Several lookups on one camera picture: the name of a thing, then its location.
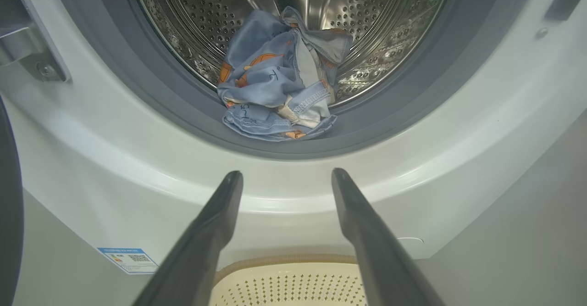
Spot round black glass washer door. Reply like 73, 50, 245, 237
0, 96, 24, 306

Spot light blue cream-lined garment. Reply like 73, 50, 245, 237
275, 81, 338, 130

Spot white front-load washing machine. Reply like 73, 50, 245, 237
0, 0, 587, 274

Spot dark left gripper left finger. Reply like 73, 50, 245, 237
132, 170, 244, 306

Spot blue energy label sticker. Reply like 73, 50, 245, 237
97, 247, 159, 275

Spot metal door hinge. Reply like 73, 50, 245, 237
0, 22, 72, 83

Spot blue cartoon print garment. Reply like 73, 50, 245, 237
217, 6, 354, 141

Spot perforated stainless steel drum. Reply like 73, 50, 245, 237
128, 0, 455, 109

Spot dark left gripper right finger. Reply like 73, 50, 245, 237
331, 167, 446, 306

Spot cream perforated plastic laundry basket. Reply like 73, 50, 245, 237
209, 254, 367, 306

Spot round white filter cover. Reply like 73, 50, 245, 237
395, 236, 425, 260

